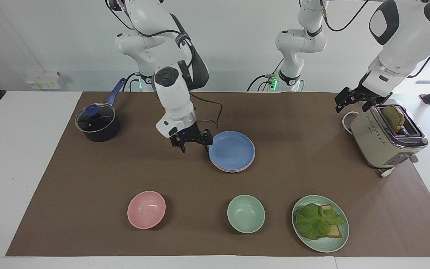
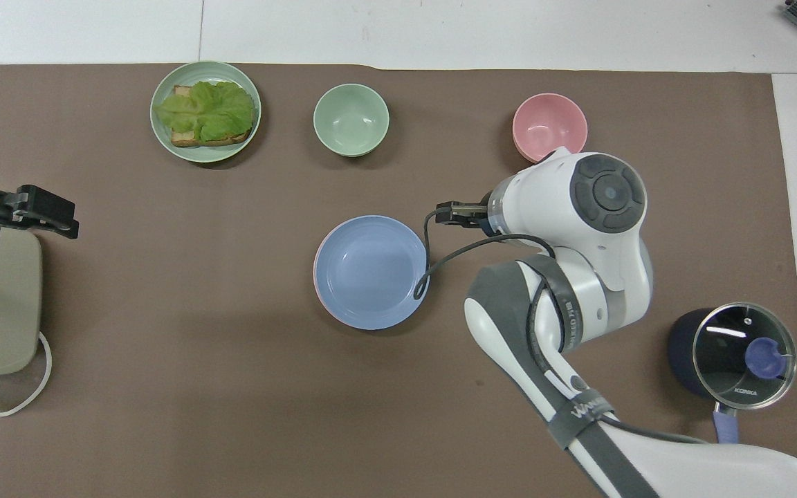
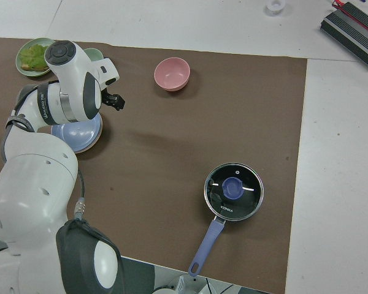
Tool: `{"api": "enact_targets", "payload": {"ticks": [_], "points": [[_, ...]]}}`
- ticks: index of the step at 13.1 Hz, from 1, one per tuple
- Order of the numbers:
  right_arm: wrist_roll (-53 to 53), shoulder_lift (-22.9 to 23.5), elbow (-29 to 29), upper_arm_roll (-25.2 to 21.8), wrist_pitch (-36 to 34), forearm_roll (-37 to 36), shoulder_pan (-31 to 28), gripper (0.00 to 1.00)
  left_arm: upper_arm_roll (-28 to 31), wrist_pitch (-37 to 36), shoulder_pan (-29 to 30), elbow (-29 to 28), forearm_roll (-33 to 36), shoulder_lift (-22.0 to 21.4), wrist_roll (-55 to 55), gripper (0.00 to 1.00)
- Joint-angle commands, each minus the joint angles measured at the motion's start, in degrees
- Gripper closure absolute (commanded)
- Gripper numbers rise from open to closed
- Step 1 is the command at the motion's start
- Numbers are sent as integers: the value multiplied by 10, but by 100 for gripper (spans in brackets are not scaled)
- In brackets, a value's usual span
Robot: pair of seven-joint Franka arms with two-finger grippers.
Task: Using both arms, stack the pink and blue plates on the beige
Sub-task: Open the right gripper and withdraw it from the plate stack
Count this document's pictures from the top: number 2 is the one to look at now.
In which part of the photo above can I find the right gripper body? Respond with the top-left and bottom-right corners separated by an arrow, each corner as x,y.
464,202 -> 495,237

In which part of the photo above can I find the pink bowl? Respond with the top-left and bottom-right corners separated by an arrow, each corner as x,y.
512,93 -> 589,164

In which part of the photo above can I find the blue plate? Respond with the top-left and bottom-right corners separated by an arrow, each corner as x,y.
313,215 -> 431,331

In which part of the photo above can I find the green bowl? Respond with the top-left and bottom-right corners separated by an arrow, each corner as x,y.
313,83 -> 390,158

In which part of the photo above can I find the green plate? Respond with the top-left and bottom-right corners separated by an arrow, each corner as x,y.
150,61 -> 262,164

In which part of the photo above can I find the toast slice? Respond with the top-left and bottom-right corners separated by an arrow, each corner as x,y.
170,84 -> 255,148

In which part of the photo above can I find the dark blue pot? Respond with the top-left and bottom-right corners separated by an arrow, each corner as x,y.
668,303 -> 797,444

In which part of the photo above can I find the green lettuce leaf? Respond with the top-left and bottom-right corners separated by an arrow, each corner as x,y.
154,80 -> 257,142

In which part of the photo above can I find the glass pot lid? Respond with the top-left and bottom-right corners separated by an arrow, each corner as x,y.
692,302 -> 797,408

